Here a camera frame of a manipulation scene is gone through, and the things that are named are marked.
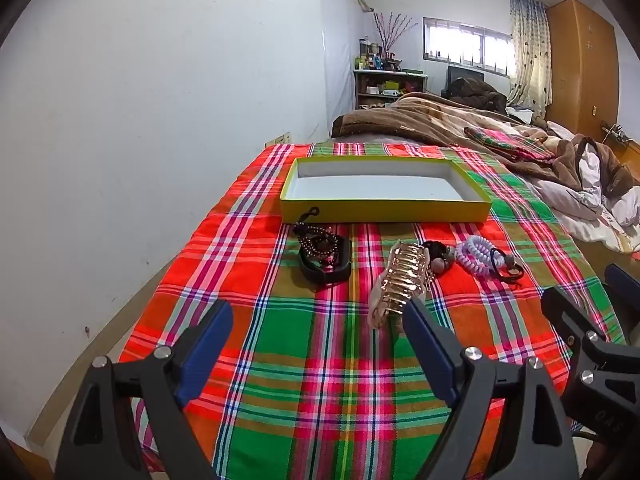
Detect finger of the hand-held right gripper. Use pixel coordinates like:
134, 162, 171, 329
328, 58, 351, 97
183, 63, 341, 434
541, 286, 608, 386
604, 264, 640, 306

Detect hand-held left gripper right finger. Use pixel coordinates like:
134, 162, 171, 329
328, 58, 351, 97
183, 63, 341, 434
402, 296, 581, 480

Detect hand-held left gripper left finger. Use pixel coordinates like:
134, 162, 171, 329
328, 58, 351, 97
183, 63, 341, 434
54, 300, 235, 480

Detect black hair tie with bead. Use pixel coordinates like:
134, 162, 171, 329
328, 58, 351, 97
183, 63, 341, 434
489, 247, 526, 286

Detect translucent hair claw clip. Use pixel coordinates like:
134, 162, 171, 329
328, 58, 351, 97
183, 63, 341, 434
369, 240, 434, 337

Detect pale spiral hair tie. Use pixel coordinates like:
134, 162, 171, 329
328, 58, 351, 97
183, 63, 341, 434
456, 235, 495, 277

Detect yellow-green shallow box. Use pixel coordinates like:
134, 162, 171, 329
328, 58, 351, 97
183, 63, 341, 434
279, 156, 493, 225

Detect white duvet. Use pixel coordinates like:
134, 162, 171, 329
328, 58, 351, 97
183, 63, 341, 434
532, 122, 640, 253

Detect folded plaid cloth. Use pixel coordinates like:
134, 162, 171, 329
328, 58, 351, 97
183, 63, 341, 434
464, 126, 557, 163

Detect wooden wardrobe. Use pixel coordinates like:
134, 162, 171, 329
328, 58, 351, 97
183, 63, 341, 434
545, 0, 621, 143

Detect brown blanket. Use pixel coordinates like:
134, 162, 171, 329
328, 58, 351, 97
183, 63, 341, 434
331, 91, 640, 206

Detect dark brown coat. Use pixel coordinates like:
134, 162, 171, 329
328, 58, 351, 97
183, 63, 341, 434
441, 77, 511, 113

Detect patterned curtain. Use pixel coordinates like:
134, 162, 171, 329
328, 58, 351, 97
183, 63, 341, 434
507, 0, 553, 111

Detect black monitor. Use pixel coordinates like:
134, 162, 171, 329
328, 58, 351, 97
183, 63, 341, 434
446, 65, 486, 92

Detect wooden shelf with items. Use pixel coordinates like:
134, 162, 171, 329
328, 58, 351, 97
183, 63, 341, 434
352, 69, 430, 111

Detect barred window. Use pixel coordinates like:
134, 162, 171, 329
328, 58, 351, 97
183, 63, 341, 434
422, 16, 516, 78

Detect group of bottles on shelf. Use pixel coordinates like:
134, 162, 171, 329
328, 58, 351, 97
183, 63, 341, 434
354, 35, 403, 72

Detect dried flower branches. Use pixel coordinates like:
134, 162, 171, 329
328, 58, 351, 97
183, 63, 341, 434
372, 10, 418, 58

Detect black hair tie with charms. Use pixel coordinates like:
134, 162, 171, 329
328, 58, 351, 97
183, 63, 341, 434
420, 240, 457, 275

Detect black band bracelet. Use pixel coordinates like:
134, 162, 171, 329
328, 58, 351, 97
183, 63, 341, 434
298, 235, 353, 284

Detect dark beaded bracelet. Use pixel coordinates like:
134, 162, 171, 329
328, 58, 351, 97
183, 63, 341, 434
292, 207, 342, 272

